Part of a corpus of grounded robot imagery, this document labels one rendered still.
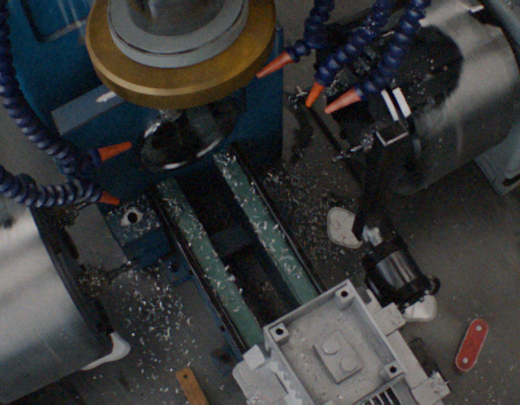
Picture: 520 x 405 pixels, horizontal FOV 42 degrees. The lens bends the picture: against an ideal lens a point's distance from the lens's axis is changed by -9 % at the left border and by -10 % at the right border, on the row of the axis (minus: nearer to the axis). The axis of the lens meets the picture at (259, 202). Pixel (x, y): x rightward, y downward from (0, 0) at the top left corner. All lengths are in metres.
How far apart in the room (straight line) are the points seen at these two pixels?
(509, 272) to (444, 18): 0.45
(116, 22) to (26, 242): 0.27
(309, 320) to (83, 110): 0.35
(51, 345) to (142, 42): 0.36
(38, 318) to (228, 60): 0.35
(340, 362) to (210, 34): 0.35
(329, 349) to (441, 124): 0.31
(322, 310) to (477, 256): 0.45
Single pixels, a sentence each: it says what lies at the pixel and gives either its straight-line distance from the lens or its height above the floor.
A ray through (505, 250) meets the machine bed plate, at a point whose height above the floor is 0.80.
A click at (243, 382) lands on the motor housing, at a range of 0.82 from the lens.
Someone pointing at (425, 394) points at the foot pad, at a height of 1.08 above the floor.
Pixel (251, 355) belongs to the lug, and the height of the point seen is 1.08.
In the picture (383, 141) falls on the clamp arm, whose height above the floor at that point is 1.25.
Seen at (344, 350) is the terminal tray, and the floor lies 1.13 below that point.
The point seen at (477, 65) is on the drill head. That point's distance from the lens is 0.89.
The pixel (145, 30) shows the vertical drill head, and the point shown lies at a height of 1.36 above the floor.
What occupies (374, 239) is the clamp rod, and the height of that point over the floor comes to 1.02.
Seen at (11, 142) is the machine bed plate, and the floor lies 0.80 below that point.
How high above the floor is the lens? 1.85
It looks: 66 degrees down
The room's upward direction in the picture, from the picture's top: 3 degrees counter-clockwise
